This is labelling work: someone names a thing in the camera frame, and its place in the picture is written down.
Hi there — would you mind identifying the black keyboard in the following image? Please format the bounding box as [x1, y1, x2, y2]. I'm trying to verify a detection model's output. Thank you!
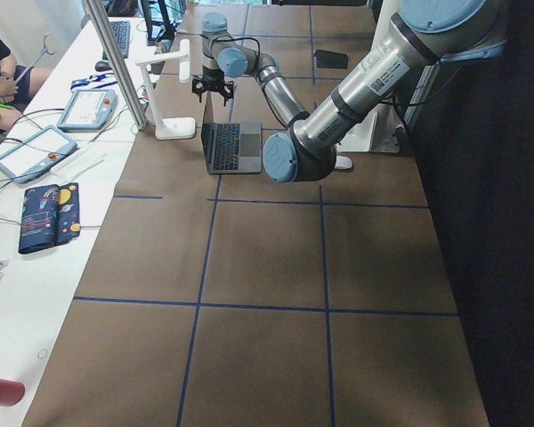
[109, 20, 131, 59]

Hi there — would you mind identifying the red cylinder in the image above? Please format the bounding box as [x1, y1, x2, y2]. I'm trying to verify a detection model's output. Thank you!
[0, 378, 26, 407]

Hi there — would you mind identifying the white computer mouse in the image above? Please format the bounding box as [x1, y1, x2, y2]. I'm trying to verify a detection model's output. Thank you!
[334, 156, 353, 171]

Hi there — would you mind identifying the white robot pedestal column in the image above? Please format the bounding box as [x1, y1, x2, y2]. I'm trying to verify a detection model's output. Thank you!
[337, 0, 401, 155]

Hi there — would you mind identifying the blue lanyard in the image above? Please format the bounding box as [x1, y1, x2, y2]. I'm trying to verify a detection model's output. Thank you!
[71, 73, 117, 89]

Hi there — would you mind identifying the black desk mouse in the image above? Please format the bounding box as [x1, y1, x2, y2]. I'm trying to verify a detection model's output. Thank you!
[94, 60, 112, 72]

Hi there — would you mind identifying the teach pendant far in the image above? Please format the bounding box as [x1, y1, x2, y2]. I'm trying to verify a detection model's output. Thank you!
[57, 89, 117, 132]

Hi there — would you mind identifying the seated person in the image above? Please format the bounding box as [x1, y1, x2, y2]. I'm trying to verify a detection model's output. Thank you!
[0, 39, 53, 133]

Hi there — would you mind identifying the dark blue space pencil case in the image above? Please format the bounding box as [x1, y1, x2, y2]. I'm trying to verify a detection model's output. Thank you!
[18, 182, 81, 254]

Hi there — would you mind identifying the teach pendant near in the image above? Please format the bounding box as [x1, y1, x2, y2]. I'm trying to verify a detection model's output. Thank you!
[0, 125, 77, 184]

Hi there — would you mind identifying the black mouse pad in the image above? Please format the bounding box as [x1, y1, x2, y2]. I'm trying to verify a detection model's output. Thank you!
[313, 50, 349, 69]

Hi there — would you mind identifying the teach pendant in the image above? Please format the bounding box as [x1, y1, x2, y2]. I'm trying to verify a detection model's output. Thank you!
[0, 125, 77, 184]
[57, 89, 117, 132]

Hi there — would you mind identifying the white desk lamp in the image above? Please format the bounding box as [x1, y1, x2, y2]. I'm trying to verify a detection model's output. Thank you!
[134, 39, 196, 141]

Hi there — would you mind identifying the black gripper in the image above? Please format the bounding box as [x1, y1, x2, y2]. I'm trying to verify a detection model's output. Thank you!
[191, 75, 234, 105]

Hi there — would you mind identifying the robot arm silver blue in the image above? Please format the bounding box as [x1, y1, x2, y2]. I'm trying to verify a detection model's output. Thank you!
[191, 12, 309, 129]
[263, 0, 509, 182]

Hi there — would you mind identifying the grey laptop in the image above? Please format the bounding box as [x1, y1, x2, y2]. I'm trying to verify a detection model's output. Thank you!
[201, 93, 262, 175]

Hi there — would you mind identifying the aluminium frame post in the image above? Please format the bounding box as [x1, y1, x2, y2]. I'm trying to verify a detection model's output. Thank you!
[83, 0, 147, 131]

